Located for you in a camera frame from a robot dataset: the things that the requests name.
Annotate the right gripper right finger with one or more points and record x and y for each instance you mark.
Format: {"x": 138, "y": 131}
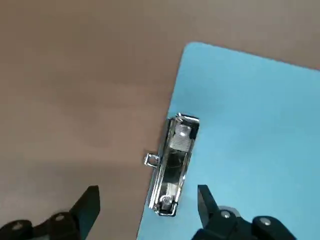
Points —
{"x": 210, "y": 212}

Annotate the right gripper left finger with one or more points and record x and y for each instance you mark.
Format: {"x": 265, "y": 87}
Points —
{"x": 85, "y": 212}

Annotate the blue A4 clipboard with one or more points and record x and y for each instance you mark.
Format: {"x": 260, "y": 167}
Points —
{"x": 250, "y": 125}

